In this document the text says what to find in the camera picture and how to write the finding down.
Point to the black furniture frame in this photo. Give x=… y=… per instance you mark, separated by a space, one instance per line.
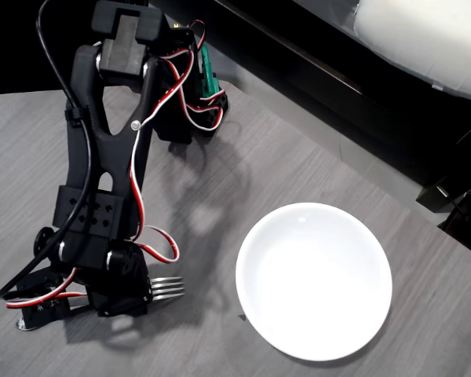
x=337 y=102

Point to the metal fork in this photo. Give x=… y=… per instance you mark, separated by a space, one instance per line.
x=169 y=288

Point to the white cushion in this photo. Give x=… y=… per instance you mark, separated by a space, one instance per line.
x=424 y=35

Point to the white round plate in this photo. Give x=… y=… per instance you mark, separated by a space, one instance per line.
x=314 y=282

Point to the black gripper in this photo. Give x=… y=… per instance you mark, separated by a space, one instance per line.
x=122 y=304

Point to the green circuit board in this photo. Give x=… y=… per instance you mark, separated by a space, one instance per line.
x=208 y=74

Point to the grey mattress sheet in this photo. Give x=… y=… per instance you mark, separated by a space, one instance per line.
x=329 y=15

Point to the black furniture foot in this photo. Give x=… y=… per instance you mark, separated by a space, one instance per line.
x=431 y=196

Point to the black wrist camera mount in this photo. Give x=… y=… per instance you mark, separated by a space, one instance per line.
x=43 y=290

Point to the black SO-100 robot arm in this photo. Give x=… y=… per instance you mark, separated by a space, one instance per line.
x=114 y=153

